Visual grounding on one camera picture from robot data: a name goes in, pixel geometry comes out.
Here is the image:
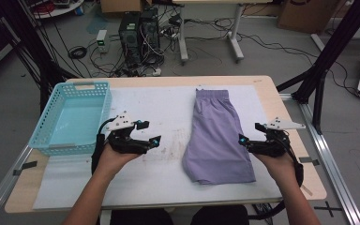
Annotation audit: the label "person's left leg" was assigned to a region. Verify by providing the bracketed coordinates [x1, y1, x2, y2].
[109, 208, 174, 225]

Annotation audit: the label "left hand-held gripper cable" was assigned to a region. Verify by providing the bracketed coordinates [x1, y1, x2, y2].
[90, 117, 118, 176]

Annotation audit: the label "hand-held gripper cable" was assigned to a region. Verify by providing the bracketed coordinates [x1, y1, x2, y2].
[247, 137, 306, 221]
[90, 117, 118, 176]

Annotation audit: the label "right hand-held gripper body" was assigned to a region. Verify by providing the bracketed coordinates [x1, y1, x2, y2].
[248, 116, 307, 158]

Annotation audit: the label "white table frame legs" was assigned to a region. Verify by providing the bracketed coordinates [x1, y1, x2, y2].
[172, 0, 275, 64]

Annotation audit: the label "light blue plastic basket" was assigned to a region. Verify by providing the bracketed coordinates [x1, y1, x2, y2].
[28, 81, 113, 158]

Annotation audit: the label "white table mat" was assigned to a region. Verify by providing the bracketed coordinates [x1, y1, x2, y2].
[32, 84, 284, 211]

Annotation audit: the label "coiled black cable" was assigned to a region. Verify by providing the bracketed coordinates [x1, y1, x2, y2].
[67, 45, 88, 60]

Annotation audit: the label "right hand-held gripper cable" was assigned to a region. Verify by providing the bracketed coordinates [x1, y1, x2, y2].
[247, 137, 306, 221]

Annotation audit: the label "white box with green light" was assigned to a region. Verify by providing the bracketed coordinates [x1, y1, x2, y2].
[96, 29, 111, 53]

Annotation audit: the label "person's left hand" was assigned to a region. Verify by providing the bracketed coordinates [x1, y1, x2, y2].
[97, 144, 143, 180]

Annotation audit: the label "person's right leg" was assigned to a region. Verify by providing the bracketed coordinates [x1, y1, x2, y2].
[190, 204, 250, 225]

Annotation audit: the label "grey tape strip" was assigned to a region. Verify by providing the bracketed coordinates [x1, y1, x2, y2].
[12, 160, 38, 176]
[298, 156, 321, 167]

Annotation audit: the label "round white table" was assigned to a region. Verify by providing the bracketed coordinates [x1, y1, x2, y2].
[27, 0, 85, 20]

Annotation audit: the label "black computer tower green sticker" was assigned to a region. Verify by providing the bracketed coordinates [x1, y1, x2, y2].
[118, 11, 143, 67]

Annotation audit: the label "aluminium rail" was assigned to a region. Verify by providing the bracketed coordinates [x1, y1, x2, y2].
[0, 144, 34, 225]
[279, 93, 360, 225]

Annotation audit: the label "large cardboard box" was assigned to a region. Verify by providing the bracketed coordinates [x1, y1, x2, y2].
[277, 0, 340, 34]

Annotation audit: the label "white table leg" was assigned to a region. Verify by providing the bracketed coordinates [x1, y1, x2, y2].
[99, 209, 112, 225]

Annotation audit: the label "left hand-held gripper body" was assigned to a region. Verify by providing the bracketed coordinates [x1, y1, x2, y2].
[103, 111, 154, 155]

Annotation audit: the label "person's right hand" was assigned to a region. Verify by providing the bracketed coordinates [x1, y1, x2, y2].
[256, 152, 300, 188]

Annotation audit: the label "purple shorts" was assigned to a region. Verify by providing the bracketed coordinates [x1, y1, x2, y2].
[181, 88, 257, 186]

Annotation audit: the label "person's leg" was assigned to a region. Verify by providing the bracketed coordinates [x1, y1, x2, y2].
[109, 208, 174, 225]
[190, 204, 250, 225]

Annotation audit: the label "black metal frame stand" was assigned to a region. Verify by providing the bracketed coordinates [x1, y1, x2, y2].
[276, 0, 360, 135]
[0, 0, 79, 129]

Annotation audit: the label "low cardboard box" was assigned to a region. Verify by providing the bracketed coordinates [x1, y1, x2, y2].
[99, 0, 153, 14]

